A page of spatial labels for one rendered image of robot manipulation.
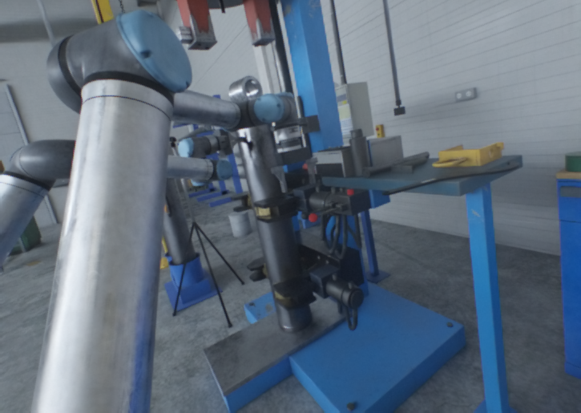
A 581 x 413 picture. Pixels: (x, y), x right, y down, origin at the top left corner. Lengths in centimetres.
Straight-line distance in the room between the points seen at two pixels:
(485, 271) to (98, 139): 123
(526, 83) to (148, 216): 272
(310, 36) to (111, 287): 171
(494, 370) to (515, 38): 222
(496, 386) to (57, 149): 174
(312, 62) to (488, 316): 150
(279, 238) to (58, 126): 1113
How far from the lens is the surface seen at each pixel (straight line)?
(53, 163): 105
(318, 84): 184
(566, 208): 162
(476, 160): 122
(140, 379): 42
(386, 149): 154
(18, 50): 1294
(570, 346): 192
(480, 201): 121
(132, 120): 43
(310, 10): 196
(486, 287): 135
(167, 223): 285
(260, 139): 160
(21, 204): 114
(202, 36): 164
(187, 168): 119
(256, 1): 190
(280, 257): 173
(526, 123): 286
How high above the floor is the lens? 129
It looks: 10 degrees down
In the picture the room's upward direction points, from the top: 11 degrees counter-clockwise
